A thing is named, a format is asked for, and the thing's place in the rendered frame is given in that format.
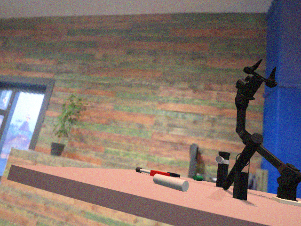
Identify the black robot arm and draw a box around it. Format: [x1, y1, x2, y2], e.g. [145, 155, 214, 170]
[235, 75, 301, 202]

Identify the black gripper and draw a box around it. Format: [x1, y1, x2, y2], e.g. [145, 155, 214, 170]
[243, 59, 278, 90]

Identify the green cylinder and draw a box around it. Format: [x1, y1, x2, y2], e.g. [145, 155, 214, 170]
[193, 175, 203, 181]

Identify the beige cylinder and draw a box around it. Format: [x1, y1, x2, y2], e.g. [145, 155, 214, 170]
[153, 174, 189, 192]

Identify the grey cylindrical cup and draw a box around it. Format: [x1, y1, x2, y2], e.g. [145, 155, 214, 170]
[215, 155, 230, 165]

